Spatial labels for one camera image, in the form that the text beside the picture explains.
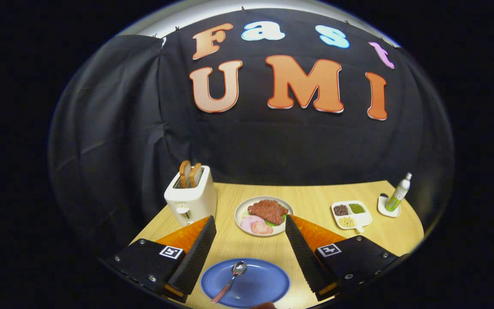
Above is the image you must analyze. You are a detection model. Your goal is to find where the black backdrop cloth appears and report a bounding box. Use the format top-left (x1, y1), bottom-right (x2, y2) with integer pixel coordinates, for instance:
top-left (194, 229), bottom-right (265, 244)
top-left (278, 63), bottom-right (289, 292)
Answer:
top-left (49, 9), bottom-right (453, 258)

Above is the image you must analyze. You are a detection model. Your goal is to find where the small white dish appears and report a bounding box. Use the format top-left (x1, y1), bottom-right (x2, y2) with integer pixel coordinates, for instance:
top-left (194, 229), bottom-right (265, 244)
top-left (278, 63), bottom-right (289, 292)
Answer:
top-left (377, 194), bottom-right (401, 218)

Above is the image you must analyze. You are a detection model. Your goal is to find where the white divided tray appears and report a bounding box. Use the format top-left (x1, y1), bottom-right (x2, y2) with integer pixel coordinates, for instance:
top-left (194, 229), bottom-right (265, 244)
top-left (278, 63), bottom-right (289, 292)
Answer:
top-left (331, 200), bottom-right (373, 233)

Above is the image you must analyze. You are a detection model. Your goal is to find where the spoon with red checked handle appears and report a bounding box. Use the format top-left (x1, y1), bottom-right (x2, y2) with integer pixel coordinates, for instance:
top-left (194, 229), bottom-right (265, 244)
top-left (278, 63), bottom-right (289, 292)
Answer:
top-left (211, 261), bottom-right (248, 304)

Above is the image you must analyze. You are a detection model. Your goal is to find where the white toaster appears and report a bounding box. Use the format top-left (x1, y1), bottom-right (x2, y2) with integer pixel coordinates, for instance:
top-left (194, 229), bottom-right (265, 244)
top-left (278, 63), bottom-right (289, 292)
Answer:
top-left (164, 166), bottom-right (217, 227)

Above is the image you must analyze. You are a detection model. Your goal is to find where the brown meat piece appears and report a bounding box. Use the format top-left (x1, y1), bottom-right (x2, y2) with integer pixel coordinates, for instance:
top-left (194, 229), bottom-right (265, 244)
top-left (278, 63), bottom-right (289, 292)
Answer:
top-left (247, 200), bottom-right (289, 226)

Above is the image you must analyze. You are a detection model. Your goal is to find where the blue plate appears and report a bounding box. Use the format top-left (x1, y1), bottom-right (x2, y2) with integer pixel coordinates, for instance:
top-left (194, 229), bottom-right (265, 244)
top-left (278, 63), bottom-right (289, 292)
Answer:
top-left (200, 258), bottom-right (290, 309)

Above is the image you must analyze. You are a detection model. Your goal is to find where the pale pink ham slice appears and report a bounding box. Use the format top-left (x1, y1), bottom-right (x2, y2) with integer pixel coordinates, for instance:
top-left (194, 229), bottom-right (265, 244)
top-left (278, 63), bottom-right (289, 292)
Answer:
top-left (241, 215), bottom-right (265, 232)

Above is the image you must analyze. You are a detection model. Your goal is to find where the brown bread slice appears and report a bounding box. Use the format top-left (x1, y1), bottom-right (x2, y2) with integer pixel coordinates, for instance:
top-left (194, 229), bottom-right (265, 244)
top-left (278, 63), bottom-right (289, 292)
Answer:
top-left (189, 163), bottom-right (203, 188)
top-left (180, 161), bottom-right (192, 188)

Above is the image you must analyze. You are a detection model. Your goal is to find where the green label metal bottle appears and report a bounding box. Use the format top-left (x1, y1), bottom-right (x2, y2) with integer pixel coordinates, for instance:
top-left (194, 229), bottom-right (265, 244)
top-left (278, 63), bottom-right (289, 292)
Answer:
top-left (386, 173), bottom-right (413, 212)

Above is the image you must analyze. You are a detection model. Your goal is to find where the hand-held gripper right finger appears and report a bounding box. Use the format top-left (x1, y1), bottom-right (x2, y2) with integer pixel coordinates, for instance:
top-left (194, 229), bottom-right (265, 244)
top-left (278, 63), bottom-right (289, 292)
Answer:
top-left (285, 215), bottom-right (400, 302)

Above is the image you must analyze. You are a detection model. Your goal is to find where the white oval plate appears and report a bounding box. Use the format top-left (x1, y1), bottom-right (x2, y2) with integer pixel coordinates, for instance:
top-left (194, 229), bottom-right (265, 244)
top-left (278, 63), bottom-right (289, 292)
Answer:
top-left (234, 196), bottom-right (294, 237)

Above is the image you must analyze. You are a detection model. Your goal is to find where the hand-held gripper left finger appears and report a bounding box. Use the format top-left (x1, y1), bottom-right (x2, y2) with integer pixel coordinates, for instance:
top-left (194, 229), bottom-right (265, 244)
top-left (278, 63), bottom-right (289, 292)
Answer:
top-left (105, 215), bottom-right (217, 303)

